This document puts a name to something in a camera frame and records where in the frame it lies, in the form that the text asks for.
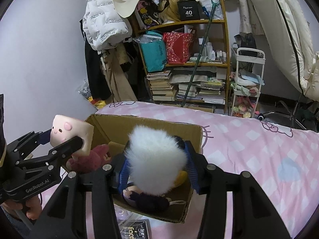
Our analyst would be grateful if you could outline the green pole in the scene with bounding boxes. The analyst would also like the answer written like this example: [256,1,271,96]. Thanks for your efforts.
[181,0,220,109]

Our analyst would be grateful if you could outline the row of small bottles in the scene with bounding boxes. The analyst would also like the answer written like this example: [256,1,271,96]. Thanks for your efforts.
[199,42,227,63]

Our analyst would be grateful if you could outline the cream flower printed curtain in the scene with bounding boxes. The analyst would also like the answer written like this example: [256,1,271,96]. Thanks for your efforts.
[194,0,265,35]

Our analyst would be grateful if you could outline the pile of papers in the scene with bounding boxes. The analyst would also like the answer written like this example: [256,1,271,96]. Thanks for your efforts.
[172,67,226,105]

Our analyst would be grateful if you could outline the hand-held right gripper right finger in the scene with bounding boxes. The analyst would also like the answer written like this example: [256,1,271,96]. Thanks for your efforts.
[183,141,292,239]

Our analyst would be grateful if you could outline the plastic bag with yellow contents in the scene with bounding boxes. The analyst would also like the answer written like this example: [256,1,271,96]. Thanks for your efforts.
[78,80,107,110]

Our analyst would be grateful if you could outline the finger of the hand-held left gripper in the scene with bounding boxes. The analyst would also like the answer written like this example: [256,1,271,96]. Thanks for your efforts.
[7,129,53,160]
[14,136,84,173]

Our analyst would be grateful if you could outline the metal chair frame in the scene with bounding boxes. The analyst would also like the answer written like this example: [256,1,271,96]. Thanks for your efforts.
[259,100,309,130]

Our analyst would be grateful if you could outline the purple dark-haired plush doll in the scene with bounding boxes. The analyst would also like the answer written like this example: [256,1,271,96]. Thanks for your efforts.
[122,184,175,213]

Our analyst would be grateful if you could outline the cream folded mattress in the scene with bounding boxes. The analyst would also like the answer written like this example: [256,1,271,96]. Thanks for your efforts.
[243,0,319,96]

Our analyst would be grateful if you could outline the black square box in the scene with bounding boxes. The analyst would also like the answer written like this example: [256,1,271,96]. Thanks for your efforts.
[177,0,201,22]

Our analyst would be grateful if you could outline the cream duvet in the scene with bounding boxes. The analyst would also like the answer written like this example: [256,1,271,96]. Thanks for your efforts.
[309,52,319,97]

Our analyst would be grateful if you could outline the red patterned bag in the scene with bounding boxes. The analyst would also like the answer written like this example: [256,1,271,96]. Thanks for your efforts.
[163,31,195,65]

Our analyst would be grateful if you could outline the white trolley cart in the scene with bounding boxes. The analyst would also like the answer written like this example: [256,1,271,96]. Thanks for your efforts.
[229,48,266,119]

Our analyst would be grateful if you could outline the pink bear plush toy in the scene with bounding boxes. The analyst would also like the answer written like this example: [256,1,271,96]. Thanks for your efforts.
[67,144,111,173]

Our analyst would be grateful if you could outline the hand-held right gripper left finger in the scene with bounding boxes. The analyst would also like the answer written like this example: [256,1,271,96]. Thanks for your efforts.
[41,153,130,239]

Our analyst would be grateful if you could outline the beige hanging coat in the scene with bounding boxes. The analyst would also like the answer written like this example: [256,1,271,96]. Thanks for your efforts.
[101,47,147,104]

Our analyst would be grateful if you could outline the black hanging coat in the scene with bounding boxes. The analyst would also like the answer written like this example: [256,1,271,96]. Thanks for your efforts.
[84,37,112,101]

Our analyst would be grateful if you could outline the yellow plush toy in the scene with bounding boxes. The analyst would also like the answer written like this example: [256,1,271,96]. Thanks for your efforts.
[174,170,188,187]

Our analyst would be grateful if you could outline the white fluffy ball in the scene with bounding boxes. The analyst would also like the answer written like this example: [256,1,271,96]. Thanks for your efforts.
[123,125,188,195]

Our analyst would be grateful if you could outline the black printed packet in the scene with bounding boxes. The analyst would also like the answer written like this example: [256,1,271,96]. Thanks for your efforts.
[117,219,152,239]

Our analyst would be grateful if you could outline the white puffer jacket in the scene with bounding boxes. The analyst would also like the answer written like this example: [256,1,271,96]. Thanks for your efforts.
[82,0,134,51]

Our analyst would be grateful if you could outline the person's left hand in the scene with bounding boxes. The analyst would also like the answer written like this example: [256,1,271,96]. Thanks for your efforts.
[0,194,43,221]

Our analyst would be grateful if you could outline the wooden shelf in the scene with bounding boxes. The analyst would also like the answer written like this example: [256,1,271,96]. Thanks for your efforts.
[133,0,231,115]

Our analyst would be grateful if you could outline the cardboard box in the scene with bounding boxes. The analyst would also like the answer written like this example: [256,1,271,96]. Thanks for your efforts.
[61,114,203,224]

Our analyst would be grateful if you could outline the teal bag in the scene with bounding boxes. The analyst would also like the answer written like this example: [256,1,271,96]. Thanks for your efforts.
[138,31,168,73]

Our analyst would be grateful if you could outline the stack of books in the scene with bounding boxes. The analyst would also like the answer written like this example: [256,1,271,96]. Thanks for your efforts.
[146,70,178,102]

